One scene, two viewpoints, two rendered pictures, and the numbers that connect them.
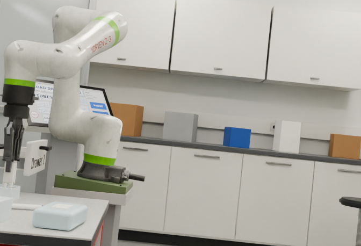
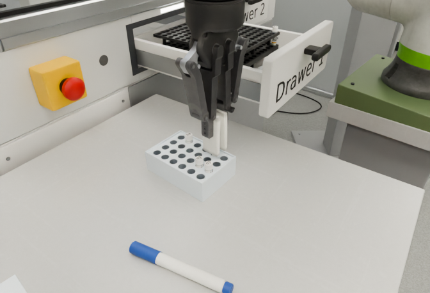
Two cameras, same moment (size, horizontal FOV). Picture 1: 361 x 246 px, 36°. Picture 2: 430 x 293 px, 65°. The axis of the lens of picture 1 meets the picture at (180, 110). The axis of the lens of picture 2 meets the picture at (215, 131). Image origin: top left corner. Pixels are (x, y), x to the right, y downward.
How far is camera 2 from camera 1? 1.37 m
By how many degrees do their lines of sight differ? 51
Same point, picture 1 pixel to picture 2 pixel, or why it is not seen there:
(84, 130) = (408, 1)
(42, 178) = (352, 30)
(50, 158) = not seen: hidden behind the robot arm
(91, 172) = (406, 82)
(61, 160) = not seen: hidden behind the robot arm
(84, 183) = (386, 108)
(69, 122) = not seen: outside the picture
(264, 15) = not seen: outside the picture
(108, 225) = (420, 173)
